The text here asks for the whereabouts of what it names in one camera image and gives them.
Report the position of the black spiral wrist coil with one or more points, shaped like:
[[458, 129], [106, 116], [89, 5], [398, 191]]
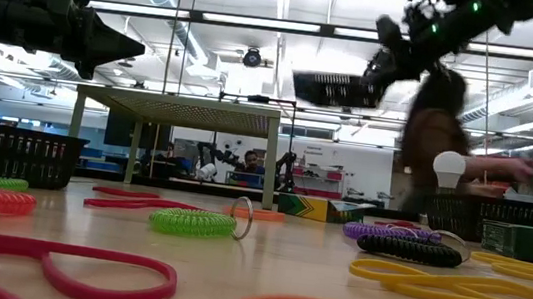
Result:
[[411, 250]]

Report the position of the white bulb on metal stand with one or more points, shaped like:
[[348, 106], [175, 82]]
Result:
[[449, 168]]

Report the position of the pale green metal shelf riser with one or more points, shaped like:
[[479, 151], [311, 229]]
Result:
[[175, 109]]

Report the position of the person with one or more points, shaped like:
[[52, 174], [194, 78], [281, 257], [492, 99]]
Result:
[[251, 160], [434, 133]]

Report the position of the background black robot arm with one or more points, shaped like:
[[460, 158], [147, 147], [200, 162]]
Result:
[[206, 152], [286, 169]]

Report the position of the white rack with red bins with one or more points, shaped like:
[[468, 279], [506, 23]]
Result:
[[334, 176]]

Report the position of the purple spiral wrist coil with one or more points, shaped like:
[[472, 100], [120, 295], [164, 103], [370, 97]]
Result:
[[373, 231]]

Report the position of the dark monitor screen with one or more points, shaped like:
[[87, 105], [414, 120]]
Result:
[[120, 130]]

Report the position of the person's hand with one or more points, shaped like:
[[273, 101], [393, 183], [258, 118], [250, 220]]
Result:
[[526, 170]]

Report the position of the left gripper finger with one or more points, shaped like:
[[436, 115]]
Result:
[[106, 58], [108, 36]]

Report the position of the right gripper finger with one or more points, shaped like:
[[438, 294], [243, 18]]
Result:
[[376, 74], [389, 83]]

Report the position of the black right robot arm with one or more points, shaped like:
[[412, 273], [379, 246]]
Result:
[[493, 12]]

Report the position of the pink rubber band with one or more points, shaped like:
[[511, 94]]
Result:
[[169, 284]]

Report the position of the black overhead frame bar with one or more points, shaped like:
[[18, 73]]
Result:
[[329, 31]]

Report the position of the black overhead camera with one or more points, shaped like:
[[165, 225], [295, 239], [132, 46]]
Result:
[[252, 58]]

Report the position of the Crayola crayon box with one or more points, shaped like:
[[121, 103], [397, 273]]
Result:
[[310, 209], [532, 245]]

